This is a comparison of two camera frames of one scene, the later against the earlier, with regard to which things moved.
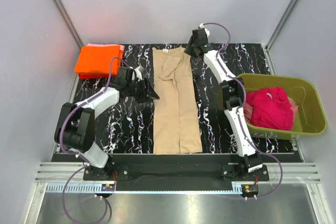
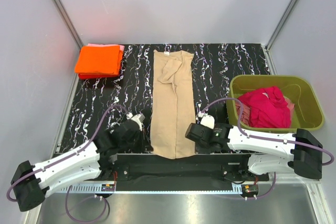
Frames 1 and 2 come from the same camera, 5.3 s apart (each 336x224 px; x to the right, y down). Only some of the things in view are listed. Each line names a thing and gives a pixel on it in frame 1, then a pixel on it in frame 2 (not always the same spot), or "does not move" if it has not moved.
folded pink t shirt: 122,47 does not move
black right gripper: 193,49 -> 191,133
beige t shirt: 176,125 does not move
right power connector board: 250,188 does not move
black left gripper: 143,89 -> 144,140
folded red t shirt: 95,76 does not move
